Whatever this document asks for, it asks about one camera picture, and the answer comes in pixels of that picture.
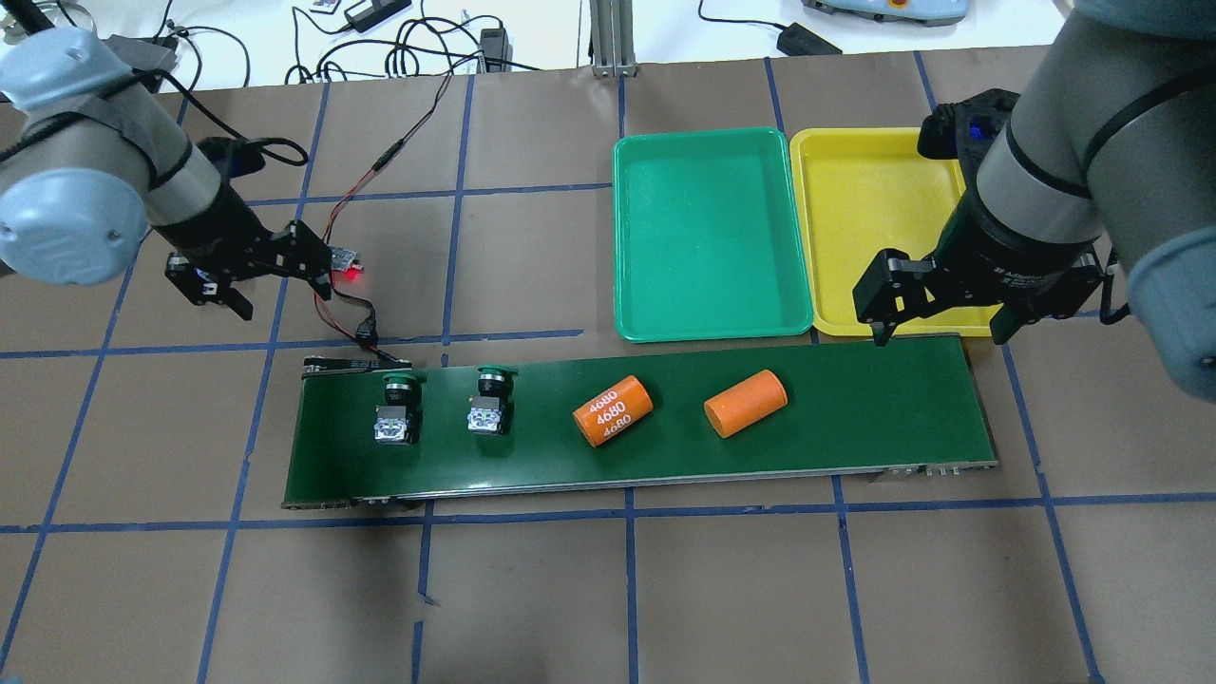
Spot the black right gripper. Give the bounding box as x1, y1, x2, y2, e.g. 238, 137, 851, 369
851, 189, 1103, 348

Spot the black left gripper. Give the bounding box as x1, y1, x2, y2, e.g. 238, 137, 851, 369
153, 185, 333, 321

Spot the green push button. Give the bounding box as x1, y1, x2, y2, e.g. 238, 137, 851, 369
467, 365, 517, 436
372, 370, 423, 445

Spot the plain orange cylinder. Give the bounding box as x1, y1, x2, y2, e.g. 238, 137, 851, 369
703, 369, 788, 439

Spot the orange cylinder with 4680 print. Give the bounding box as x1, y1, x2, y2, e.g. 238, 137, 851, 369
572, 375, 655, 447

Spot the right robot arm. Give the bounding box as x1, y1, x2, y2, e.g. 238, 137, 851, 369
852, 1, 1215, 400

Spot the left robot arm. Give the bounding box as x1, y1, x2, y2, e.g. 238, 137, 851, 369
1, 27, 333, 320

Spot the small controller board red LED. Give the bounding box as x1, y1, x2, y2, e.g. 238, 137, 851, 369
330, 246, 365, 285

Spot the green conveyor belt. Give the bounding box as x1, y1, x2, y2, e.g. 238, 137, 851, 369
282, 336, 998, 509

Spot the yellow plastic tray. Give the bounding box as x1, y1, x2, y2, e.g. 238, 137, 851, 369
789, 128, 964, 337

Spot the green plastic tray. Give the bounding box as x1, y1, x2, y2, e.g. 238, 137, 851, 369
612, 128, 814, 344

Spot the black power adapter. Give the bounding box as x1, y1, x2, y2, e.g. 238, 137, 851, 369
776, 23, 843, 56

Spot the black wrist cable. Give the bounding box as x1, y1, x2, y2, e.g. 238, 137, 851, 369
114, 57, 310, 170

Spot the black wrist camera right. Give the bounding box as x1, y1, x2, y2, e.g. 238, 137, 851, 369
917, 89, 1020, 166

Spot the aluminium profile post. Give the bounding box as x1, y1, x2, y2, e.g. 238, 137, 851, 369
589, 0, 637, 78

